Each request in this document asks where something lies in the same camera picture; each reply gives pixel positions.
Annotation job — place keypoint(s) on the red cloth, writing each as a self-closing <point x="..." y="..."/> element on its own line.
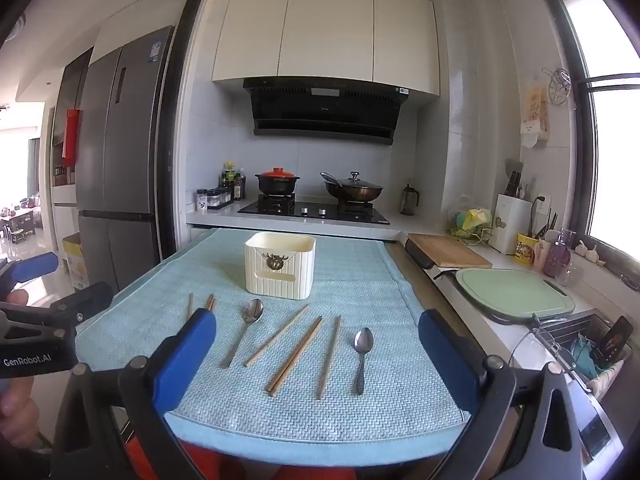
<point x="210" y="462"/>

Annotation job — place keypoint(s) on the dining table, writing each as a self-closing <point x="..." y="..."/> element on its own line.
<point x="17" y="220"/>

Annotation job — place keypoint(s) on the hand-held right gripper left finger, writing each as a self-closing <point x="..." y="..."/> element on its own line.
<point x="185" y="355"/>

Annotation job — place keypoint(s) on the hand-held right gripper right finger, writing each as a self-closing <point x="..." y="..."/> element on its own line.
<point x="445" y="360"/>

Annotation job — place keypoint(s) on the clear glass cup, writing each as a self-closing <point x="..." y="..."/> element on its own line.
<point x="570" y="275"/>

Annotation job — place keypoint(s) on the teal woven mat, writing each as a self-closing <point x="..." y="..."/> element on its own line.
<point x="390" y="370"/>

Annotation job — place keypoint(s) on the dark glass kettle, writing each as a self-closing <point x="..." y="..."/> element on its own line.
<point x="409" y="200"/>

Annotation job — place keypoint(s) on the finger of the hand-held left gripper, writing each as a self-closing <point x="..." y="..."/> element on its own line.
<point x="85" y="300"/>
<point x="35" y="265"/>

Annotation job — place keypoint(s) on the person's left hand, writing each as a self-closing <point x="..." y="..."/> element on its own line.
<point x="17" y="410"/>

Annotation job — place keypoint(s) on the black gas stove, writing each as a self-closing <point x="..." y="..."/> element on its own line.
<point x="310" y="210"/>

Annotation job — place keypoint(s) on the wall socket with plug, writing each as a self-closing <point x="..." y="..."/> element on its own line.
<point x="540" y="205"/>

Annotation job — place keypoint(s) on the black range hood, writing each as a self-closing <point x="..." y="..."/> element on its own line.
<point x="320" y="110"/>

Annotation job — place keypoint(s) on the white wall cabinet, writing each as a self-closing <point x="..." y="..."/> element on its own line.
<point x="325" y="35"/>

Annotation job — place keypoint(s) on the dark wok with glass lid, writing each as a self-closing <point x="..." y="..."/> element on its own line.
<point x="352" y="191"/>

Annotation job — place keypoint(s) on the cream ribbed utensil holder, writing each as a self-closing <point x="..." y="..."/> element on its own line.
<point x="295" y="275"/>

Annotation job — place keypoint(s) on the cardboard box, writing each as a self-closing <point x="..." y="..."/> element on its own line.
<point x="75" y="260"/>

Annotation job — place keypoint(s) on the wooden cutting board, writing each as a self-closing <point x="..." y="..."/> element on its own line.
<point x="450" y="250"/>

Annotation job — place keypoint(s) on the white knife block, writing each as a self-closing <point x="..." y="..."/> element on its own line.
<point x="507" y="225"/>

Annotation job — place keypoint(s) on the white label spice jar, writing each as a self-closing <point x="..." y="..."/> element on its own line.
<point x="201" y="200"/>

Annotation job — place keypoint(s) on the hanging plastic bag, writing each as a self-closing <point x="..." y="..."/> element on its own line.
<point x="532" y="115"/>

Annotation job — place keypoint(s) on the metal sink rack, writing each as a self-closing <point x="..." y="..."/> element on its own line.
<point x="555" y="340"/>

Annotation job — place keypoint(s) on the clear spice jar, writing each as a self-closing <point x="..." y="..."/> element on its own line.
<point x="213" y="199"/>
<point x="225" y="196"/>

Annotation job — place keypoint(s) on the pink soap bottle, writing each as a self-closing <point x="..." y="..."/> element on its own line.
<point x="557" y="260"/>

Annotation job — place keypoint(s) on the red wall object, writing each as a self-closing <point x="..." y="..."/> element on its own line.
<point x="71" y="135"/>

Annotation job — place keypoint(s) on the window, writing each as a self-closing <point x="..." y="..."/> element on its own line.
<point x="615" y="160"/>

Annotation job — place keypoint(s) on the garlic bulbs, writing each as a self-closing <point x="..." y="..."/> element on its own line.
<point x="587" y="251"/>

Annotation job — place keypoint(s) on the grey refrigerator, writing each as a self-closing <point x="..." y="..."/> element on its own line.
<point x="125" y="160"/>

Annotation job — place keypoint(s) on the short metal spoon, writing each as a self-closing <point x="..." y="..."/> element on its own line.
<point x="363" y="341"/>

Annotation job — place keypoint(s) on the black clay pot orange lid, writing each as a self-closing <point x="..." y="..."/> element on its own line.
<point x="277" y="182"/>

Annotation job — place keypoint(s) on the yellow green cloth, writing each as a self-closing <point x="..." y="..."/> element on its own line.
<point x="472" y="220"/>

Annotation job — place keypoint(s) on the teal dish cloth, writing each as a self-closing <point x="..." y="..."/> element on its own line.
<point x="582" y="355"/>

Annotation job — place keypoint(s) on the yellow noodle cup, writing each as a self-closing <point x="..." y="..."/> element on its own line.
<point x="526" y="250"/>

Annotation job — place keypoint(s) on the green cutting board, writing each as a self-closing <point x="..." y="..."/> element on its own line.
<point x="510" y="292"/>

